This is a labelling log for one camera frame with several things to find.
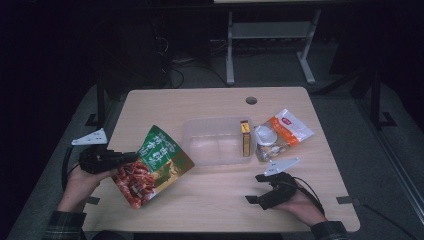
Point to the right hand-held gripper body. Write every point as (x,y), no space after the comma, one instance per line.
(281,188)

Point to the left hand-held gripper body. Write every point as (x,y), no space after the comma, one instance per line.
(100,160)

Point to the green and red seasoning packet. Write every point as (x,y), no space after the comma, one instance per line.
(153,170)

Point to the clear plastic container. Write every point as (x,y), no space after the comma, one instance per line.
(213,145)

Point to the person's right hand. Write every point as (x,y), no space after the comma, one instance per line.
(303,210)

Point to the person's left hand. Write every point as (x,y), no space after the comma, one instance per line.
(78,190)

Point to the small jar with white lid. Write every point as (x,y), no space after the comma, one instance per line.
(266,140)

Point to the black tape strip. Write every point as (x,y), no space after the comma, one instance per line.
(92,200)
(346,200)

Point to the white and orange packet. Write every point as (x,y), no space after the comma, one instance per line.
(293,128)

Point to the black stand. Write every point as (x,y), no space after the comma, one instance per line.
(101,100)
(376,100)

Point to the grey metal stand frame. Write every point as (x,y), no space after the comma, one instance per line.
(270,30)

